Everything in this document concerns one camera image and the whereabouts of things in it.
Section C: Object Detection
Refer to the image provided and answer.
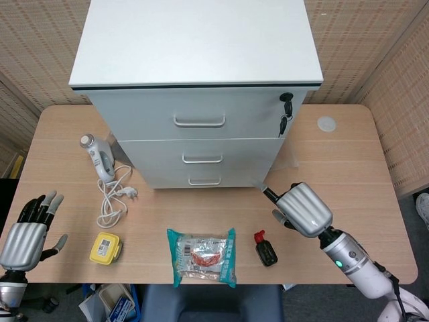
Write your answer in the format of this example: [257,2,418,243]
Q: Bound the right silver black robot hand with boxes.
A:
[260,182,334,239]

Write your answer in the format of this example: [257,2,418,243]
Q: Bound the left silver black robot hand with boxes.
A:
[0,190,68,273]

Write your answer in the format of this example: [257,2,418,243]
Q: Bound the shallow white drawer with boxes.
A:
[117,136,286,171]

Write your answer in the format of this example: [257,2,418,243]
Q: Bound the medium silver drawer handle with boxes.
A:
[182,154,224,165]

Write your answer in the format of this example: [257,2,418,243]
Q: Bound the tall white drawer with lock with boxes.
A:
[87,87,308,141]

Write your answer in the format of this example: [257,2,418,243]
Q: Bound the lowest white drawer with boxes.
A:
[139,166,273,190]

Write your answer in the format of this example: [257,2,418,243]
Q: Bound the white drawer cabinet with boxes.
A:
[68,0,325,191]

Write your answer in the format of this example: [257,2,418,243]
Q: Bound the black sauce bottle red cap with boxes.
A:
[253,229,279,268]

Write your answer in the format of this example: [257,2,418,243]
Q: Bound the yellow flat object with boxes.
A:
[8,155,25,179]

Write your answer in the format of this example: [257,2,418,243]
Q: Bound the yellow lidded plastic box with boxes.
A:
[88,231,124,266]

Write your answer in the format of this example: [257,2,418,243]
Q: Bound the black hanging key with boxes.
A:
[278,115,292,138]

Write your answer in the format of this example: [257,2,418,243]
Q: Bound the round white desk grommet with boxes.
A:
[316,115,338,133]

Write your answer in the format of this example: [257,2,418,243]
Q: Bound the white box with blue carton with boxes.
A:
[96,284,137,322]

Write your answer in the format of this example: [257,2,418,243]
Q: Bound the teal snack packet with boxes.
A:
[166,227,238,290]

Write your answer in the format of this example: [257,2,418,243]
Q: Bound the white handheld electric device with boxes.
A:
[79,133,116,184]

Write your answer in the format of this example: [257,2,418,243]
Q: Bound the white shoe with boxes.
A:
[415,193,429,232]

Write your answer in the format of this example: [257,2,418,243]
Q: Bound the dark blue chair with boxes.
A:
[140,284,284,322]

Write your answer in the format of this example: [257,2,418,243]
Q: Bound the white power cord with plug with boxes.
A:
[96,164,139,230]

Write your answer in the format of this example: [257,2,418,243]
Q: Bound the small silver drawer handle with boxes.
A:
[188,177,222,186]

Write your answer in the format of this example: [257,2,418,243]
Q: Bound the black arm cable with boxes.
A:
[373,260,412,322]

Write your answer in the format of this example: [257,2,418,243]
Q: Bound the large silver drawer handle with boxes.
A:
[173,114,226,128]

